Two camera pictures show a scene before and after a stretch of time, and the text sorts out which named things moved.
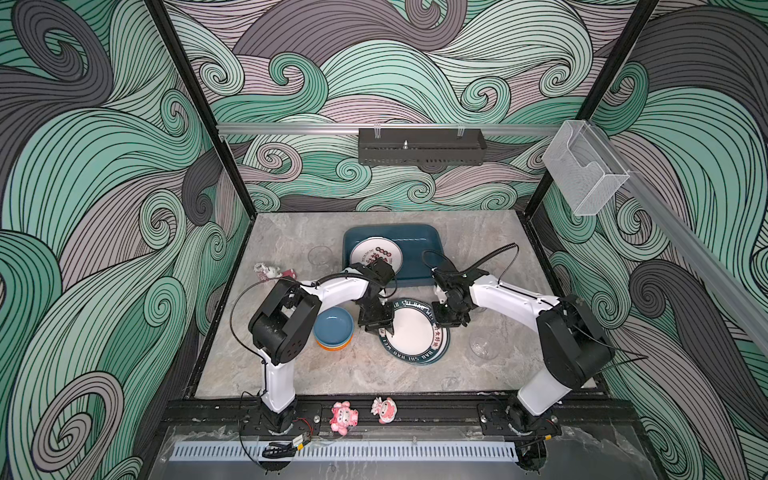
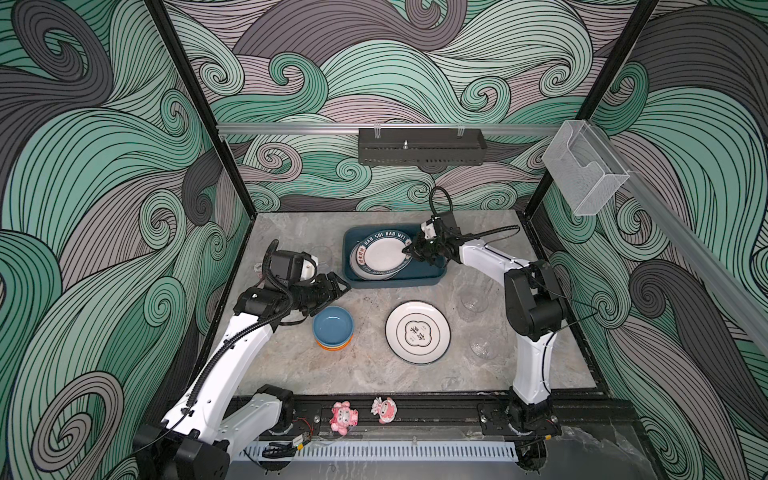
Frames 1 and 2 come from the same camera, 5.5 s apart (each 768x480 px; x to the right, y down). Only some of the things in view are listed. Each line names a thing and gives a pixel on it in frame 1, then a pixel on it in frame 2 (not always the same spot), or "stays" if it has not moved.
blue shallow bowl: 334,327 stays
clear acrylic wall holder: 585,169 stays
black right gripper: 443,323 → 416,247
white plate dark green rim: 417,340 → 380,255
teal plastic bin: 414,240 stays
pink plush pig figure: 343,416 stays
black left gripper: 385,322 → 326,296
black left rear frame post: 193,75 stays
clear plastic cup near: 483,346 stays
